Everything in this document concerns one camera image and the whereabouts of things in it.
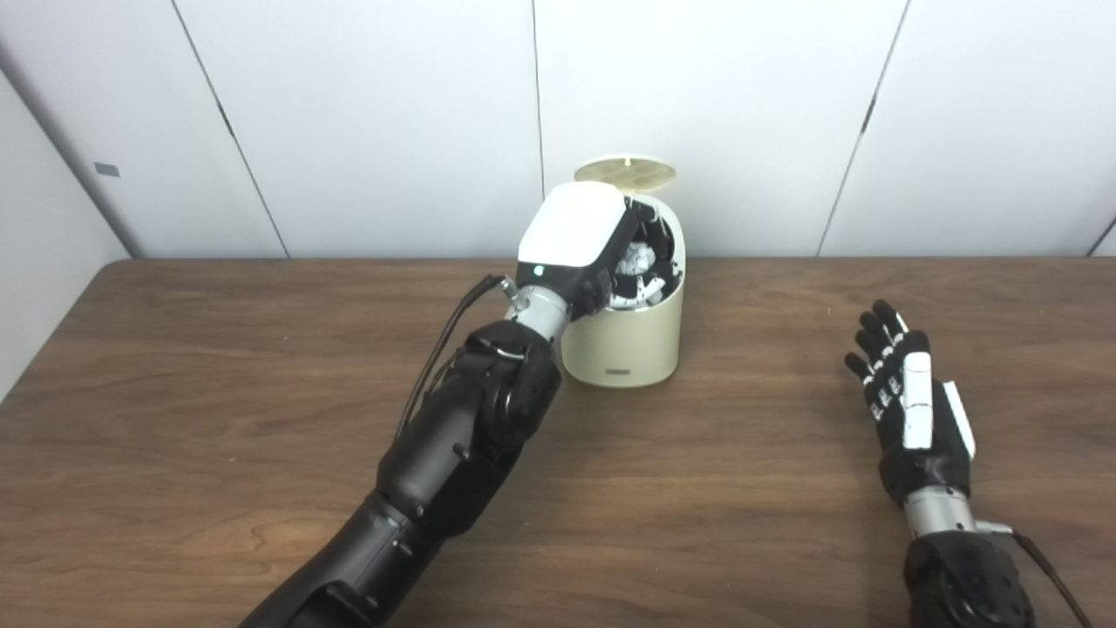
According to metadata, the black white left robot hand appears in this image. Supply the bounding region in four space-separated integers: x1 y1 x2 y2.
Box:
516 181 683 316

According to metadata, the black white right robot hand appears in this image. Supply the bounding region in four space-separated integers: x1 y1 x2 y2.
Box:
844 299 976 509

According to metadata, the white paper ball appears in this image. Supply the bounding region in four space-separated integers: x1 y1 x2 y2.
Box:
615 244 657 278

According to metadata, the cream round bin lid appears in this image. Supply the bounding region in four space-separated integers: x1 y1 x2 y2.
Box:
573 154 677 188

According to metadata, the cream-colored bin body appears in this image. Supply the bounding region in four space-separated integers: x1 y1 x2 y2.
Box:
560 196 686 389

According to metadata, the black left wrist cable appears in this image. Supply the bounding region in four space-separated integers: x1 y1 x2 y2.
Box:
394 274 520 441

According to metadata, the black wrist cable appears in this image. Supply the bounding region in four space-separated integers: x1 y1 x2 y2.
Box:
394 274 520 441
976 521 1092 628

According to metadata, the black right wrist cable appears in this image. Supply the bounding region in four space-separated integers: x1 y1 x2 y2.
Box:
976 521 1092 628

